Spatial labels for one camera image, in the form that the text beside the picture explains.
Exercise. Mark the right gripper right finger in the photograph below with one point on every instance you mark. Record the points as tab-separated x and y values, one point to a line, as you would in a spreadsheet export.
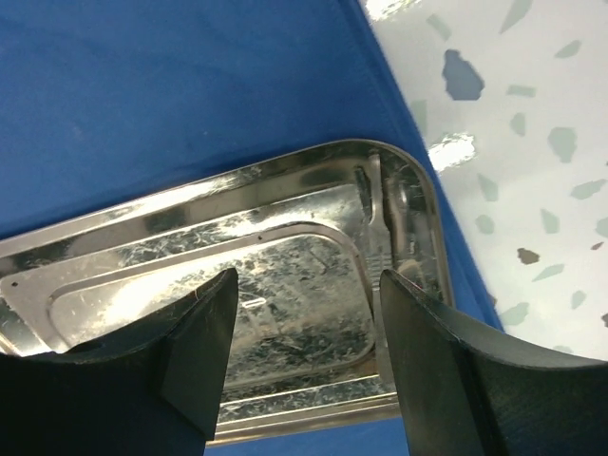
465	388

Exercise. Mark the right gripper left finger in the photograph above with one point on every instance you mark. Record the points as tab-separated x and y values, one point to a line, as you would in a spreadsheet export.
152	387

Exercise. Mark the steel instrument tray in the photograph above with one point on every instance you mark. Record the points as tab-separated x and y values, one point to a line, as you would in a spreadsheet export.
309	233

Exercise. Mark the blue surgical cloth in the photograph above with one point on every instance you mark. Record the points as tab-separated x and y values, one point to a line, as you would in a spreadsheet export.
105	102

